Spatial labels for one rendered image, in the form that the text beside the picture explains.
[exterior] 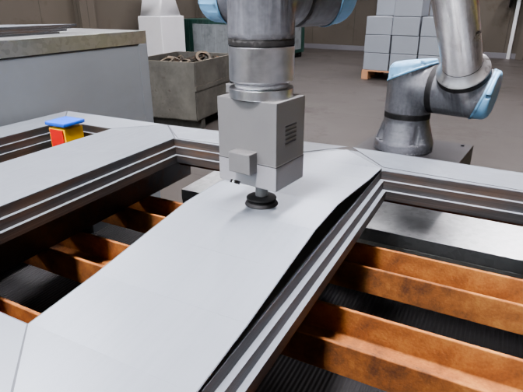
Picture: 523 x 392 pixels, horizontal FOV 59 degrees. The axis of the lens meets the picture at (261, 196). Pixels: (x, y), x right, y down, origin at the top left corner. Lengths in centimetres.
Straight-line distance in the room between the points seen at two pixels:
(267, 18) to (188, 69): 390
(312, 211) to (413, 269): 33
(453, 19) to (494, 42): 1102
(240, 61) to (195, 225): 20
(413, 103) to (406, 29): 644
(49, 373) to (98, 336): 5
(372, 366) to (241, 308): 25
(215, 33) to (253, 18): 938
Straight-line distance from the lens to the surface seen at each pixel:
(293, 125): 54
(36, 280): 117
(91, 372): 40
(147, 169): 93
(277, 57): 51
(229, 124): 55
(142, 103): 162
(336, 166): 81
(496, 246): 104
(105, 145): 99
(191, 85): 441
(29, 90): 133
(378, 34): 778
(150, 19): 949
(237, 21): 51
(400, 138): 122
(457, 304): 79
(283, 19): 51
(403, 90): 121
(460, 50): 107
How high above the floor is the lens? 113
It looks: 23 degrees down
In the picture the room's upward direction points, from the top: straight up
